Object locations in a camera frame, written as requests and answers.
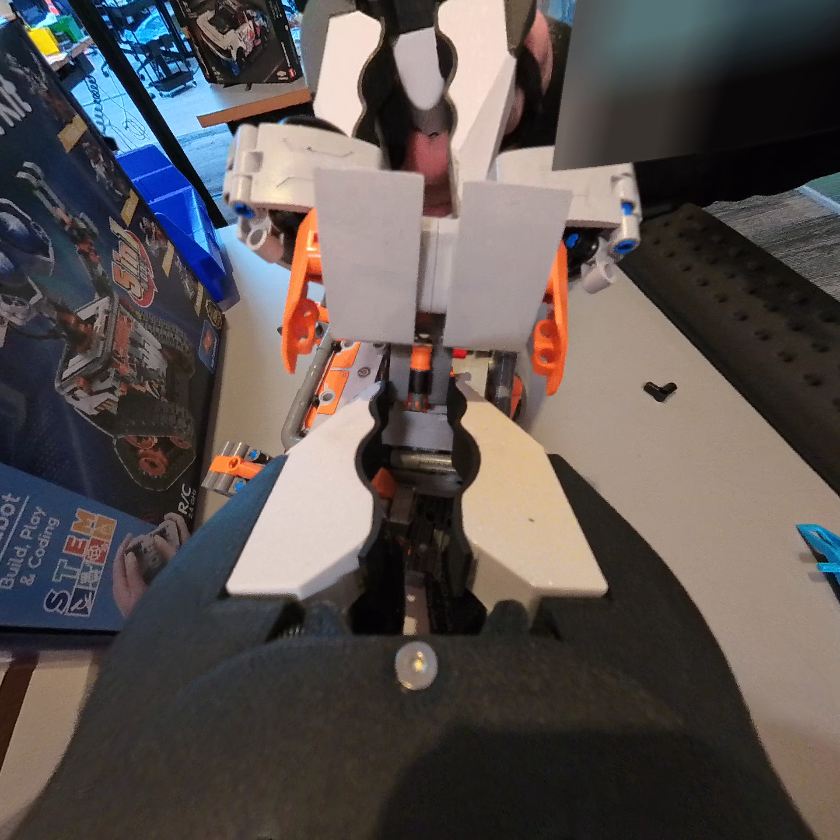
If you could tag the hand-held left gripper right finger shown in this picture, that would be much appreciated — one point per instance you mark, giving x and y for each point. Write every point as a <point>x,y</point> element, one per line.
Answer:
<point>538,525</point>

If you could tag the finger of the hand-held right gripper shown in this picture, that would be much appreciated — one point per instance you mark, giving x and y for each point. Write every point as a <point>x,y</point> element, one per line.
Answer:
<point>486,92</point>
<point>344,72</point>

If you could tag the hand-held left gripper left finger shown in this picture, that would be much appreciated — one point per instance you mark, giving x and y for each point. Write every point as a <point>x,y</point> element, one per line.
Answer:
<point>302,525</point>

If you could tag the grey orange tracked toy robot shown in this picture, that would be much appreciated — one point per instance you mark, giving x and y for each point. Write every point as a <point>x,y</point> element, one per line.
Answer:
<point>420,453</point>

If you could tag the person's right hand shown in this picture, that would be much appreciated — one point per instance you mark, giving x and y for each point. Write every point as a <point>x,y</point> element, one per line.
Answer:
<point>533,72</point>

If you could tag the small grey orange claw piece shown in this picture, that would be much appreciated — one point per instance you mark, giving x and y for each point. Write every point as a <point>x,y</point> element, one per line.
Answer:
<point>234,462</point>

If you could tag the wooden top desk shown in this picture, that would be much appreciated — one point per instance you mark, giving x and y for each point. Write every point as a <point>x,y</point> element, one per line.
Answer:
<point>256,105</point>

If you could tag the black car model box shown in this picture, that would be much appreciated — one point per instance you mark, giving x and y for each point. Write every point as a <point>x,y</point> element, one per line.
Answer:
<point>236,40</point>

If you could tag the black angled connector pin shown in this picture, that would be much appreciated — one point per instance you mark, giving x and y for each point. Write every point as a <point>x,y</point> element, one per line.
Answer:
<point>658,389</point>

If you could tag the black metal beam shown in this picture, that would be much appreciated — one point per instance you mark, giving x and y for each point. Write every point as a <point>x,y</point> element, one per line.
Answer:
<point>145,105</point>

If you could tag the blue plastic bin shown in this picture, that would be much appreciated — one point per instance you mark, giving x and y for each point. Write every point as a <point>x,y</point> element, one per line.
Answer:
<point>177,223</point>

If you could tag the blue plastic brick separator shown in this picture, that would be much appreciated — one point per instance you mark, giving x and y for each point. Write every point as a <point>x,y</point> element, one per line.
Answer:
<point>820,549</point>

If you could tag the blue robot kit box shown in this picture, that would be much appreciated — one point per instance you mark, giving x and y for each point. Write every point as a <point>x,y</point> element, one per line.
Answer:
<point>92,328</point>

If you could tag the black perforated foam mat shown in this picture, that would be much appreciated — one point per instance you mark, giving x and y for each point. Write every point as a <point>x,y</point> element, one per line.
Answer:
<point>748,328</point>

